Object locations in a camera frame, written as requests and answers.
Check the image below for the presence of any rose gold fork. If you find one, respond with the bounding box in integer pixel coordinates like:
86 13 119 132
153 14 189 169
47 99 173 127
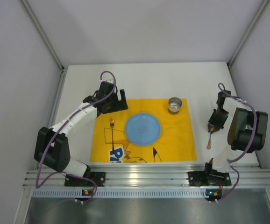
110 118 114 154

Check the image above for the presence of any gold spoon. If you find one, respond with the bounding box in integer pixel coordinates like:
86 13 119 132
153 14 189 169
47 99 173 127
206 127 214 150

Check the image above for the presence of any light blue plate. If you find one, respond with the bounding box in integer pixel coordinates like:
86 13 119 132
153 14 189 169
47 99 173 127
124 112 162 146

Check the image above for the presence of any yellow cartoon placemat cloth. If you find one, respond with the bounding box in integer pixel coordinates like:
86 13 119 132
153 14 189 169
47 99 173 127
90 98 197 163

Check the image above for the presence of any metal cup with brown base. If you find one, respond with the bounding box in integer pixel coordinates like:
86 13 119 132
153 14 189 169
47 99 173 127
168 97 183 114

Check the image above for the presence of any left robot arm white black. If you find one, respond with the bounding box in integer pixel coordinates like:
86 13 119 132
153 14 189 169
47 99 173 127
34 81 128 177

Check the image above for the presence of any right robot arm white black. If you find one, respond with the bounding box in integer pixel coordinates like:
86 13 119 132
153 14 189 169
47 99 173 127
207 96 269 173

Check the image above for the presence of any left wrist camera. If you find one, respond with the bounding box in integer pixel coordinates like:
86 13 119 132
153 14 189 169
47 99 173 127
98 81 117 98

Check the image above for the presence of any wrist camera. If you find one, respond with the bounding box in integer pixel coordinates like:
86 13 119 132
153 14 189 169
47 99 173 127
98 81 117 98
216 91 231 109

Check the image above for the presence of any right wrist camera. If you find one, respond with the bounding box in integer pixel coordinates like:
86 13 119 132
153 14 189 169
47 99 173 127
216 91 231 109

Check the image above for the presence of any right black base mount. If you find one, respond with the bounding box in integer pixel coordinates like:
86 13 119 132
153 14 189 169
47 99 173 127
188 171 232 187

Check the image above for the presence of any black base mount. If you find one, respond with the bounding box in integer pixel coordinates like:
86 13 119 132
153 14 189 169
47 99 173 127
188 171 232 187
64 172 106 187

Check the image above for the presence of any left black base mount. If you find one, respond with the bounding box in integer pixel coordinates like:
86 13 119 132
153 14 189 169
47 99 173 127
64 172 106 187

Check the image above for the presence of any left aluminium corner post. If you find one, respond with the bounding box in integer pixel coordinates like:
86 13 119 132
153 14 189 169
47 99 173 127
19 0 64 71

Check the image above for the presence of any aluminium corner post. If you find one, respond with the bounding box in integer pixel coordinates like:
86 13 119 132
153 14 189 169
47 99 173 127
227 0 270 69
19 0 64 71

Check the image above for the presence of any aluminium rail frame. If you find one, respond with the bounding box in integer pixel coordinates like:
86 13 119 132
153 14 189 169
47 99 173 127
22 164 270 189

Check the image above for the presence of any right aluminium corner post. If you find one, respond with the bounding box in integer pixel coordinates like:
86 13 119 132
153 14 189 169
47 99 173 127
227 0 270 69

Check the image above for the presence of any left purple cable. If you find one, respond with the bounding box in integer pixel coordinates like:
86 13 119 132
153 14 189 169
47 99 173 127
36 70 117 201

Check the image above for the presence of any slotted cable duct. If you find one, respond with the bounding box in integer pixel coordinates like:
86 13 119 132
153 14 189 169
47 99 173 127
32 189 221 198

